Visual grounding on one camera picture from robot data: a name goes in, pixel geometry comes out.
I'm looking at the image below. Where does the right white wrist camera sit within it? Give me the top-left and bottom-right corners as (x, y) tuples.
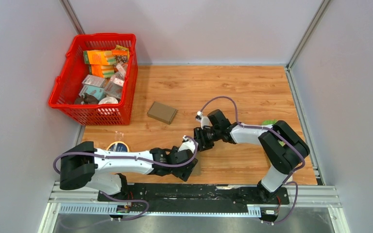
(195, 111), (211, 129)

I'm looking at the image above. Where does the teal box in basket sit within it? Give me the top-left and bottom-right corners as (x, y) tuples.
(79, 84), (106, 100)

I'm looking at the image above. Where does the red plastic shopping basket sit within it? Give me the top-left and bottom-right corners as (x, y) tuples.
(48, 33), (138, 126)

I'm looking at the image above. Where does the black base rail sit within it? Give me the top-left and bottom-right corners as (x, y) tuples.
(51, 183), (290, 222)

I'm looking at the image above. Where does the clear packet in basket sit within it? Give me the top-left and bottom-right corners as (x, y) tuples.
(104, 72), (125, 100)

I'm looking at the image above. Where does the cardboard box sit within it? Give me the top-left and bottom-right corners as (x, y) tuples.
(147, 101), (178, 125)
(191, 159), (202, 176)

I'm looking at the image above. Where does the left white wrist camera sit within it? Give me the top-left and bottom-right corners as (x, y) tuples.
(178, 135), (197, 153)

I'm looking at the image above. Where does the orange green box lower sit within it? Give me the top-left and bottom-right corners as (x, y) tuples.
(89, 65), (116, 78)

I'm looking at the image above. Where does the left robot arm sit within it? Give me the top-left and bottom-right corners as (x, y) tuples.
(53, 140), (198, 201)

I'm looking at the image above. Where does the orange green box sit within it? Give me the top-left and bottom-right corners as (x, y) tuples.
(83, 50), (117, 66)
(89, 65), (116, 78)

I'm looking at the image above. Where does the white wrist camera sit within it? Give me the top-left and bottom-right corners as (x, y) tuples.
(195, 111), (211, 129)
(178, 135), (197, 153)

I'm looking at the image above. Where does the white tape roll in basket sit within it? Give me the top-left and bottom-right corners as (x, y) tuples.
(98, 97), (119, 105)

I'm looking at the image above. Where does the orange green box upper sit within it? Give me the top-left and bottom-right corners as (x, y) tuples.
(83, 50), (117, 66)

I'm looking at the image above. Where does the green napa cabbage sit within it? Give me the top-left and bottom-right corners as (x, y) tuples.
(261, 119), (285, 146)

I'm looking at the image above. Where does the grey packet in basket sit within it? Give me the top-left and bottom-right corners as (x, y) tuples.
(82, 74), (107, 88)

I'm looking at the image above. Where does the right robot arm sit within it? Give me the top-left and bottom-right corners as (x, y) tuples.
(194, 109), (310, 203)

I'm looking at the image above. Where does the colourful snack packet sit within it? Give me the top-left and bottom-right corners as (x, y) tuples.
(111, 45), (130, 64)

